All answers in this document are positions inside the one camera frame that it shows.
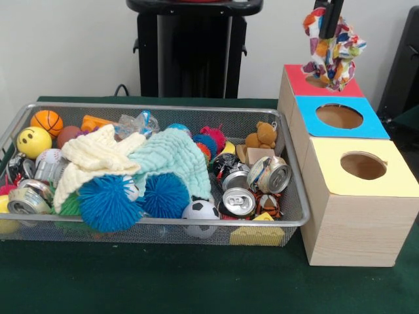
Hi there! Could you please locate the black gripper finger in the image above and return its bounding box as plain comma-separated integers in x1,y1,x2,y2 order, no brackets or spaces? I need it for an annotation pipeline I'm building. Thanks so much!
314,0,332,39
329,0,346,39

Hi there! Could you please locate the red patterned cloth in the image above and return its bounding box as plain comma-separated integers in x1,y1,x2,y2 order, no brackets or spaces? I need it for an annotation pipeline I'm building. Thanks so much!
301,7,367,92

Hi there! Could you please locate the cream knitted cloth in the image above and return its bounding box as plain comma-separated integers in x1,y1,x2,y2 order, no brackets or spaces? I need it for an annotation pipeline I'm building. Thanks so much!
52,124,147,213

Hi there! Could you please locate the blue fuzzy ball with eye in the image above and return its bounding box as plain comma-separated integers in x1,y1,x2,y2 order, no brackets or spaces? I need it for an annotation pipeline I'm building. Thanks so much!
77,175,145,234

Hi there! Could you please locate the wooden box with three holes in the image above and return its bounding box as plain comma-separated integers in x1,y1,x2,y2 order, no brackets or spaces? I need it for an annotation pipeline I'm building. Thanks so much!
277,63,419,268

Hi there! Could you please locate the metal mesh bin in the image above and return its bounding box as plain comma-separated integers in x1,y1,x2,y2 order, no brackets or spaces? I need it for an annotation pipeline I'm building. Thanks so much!
0,101,311,247

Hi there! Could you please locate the black upright panel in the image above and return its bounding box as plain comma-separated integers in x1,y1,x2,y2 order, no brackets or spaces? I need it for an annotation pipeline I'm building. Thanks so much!
376,5,419,115

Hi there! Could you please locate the brown teddy bear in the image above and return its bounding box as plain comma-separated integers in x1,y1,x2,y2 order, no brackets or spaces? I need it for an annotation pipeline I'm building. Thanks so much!
245,121,278,150

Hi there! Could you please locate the dark green table cloth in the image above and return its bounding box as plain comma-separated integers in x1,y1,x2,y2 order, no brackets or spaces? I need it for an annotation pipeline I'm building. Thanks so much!
0,96,419,314
381,106,419,158

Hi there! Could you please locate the crushed silver soda can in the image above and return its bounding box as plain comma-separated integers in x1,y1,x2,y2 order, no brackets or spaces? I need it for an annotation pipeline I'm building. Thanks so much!
247,156,292,194

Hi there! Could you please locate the crushed red soda can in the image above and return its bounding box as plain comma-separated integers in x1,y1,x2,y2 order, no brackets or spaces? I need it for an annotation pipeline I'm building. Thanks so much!
218,186,257,219

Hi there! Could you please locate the mint knitted cloth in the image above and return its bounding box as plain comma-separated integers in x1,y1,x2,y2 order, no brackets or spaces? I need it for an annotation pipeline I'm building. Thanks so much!
128,128,213,202

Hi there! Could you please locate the black and white soccer ball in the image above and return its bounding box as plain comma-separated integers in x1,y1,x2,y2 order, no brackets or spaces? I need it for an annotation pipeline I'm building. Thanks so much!
181,200,221,220

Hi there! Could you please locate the blue spiky ball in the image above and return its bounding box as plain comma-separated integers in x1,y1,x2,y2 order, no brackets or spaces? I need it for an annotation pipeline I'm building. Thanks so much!
142,173,191,220

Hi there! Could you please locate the orange toy basketball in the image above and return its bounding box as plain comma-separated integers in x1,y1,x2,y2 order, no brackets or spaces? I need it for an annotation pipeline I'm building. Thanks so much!
30,110,64,140

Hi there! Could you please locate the yellow smiley ball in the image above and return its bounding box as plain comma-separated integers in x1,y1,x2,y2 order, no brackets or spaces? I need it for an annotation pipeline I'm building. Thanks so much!
16,126,53,160

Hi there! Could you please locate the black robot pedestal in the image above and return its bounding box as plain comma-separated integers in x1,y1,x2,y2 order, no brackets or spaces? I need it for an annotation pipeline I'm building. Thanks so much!
126,0,264,99

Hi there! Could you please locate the black cable loop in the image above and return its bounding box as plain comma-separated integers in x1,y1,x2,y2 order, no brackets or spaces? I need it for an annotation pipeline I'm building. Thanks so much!
113,83,132,97

